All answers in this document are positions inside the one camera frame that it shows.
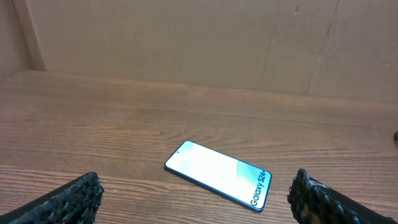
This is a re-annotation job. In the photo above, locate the Samsung Galaxy smartphone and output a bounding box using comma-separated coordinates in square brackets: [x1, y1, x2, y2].
[165, 141, 272, 213]

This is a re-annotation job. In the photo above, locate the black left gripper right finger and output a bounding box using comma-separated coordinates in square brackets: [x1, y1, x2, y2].
[287, 169, 397, 224]

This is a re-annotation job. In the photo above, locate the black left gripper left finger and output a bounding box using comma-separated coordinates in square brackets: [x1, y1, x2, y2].
[1, 172, 104, 224]

